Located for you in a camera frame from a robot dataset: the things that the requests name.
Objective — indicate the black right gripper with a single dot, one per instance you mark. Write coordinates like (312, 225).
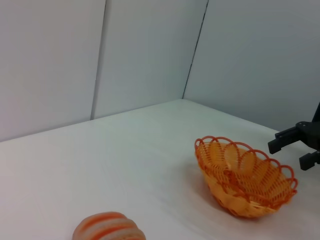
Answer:
(312, 132)

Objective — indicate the orange plastic woven basket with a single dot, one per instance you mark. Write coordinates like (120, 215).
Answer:
(240, 175)

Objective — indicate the orange striped bread loaf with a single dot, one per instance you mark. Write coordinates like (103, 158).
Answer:
(107, 227)

